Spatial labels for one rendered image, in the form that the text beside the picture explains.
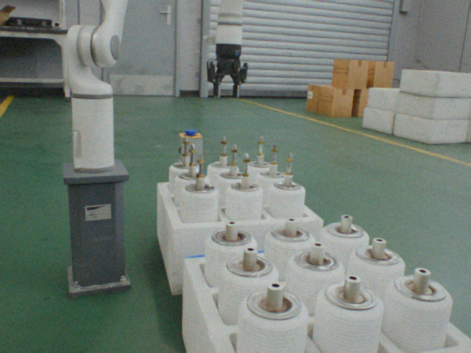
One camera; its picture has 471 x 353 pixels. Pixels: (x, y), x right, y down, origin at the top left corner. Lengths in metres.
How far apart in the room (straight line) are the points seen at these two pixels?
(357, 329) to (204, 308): 0.25
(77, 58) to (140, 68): 5.05
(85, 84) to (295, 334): 0.71
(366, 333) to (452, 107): 3.26
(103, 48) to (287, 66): 5.81
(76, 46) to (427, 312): 0.85
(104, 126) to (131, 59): 5.03
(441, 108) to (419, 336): 3.10
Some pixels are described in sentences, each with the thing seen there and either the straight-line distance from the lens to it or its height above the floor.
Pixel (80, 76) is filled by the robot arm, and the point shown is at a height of 0.52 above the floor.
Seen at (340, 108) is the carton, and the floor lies 0.09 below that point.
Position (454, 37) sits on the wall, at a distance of 7.65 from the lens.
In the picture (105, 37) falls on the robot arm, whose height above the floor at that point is 0.61.
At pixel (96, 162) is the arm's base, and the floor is 0.32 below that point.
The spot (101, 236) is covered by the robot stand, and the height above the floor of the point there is 0.15.
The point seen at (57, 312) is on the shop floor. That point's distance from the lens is 1.13.
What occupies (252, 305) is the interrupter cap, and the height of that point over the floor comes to 0.25.
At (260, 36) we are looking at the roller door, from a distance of 6.57.
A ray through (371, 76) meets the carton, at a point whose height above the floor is 0.43.
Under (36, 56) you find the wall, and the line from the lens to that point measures 6.03.
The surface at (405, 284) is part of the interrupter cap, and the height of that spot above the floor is 0.25.
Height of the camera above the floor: 0.58
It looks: 14 degrees down
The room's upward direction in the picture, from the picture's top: 3 degrees clockwise
